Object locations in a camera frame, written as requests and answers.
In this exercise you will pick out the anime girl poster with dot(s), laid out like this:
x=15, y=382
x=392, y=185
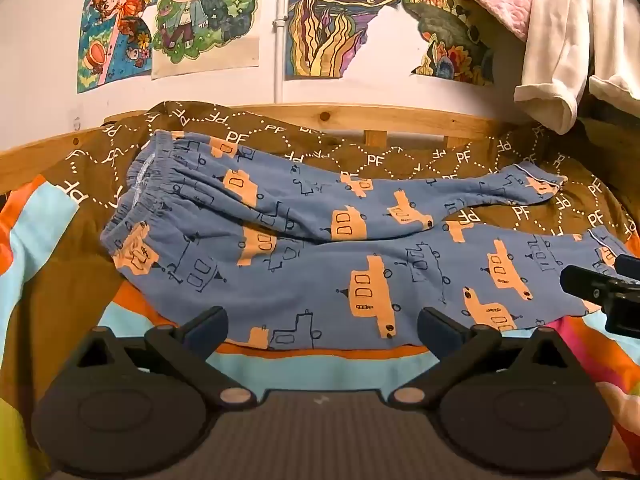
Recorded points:
x=114, y=42

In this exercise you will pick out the white hanging garment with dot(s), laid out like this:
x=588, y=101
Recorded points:
x=573, y=46

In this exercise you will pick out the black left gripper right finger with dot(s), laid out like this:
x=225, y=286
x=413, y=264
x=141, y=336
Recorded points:
x=459, y=350

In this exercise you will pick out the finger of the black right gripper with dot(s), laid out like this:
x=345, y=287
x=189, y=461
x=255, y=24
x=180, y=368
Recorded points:
x=628, y=266
x=595, y=290

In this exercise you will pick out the white wall pipe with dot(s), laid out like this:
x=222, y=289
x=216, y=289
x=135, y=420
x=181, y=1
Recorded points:
x=278, y=26

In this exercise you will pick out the blond chibi character poster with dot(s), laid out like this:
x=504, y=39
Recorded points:
x=194, y=36

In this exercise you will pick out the brown PF-patterned bedspread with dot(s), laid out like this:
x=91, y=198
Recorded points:
x=57, y=278

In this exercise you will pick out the wooden bed frame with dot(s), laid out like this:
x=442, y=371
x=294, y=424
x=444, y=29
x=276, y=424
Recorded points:
x=373, y=122

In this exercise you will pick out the dark floral poster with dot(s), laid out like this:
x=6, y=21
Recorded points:
x=454, y=49

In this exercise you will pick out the blue pants with orange cars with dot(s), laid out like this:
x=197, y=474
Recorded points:
x=305, y=258

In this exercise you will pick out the swirly starry night poster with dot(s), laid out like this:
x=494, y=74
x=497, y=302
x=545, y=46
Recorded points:
x=324, y=36

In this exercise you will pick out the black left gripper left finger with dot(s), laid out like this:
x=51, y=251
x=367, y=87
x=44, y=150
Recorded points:
x=183, y=352

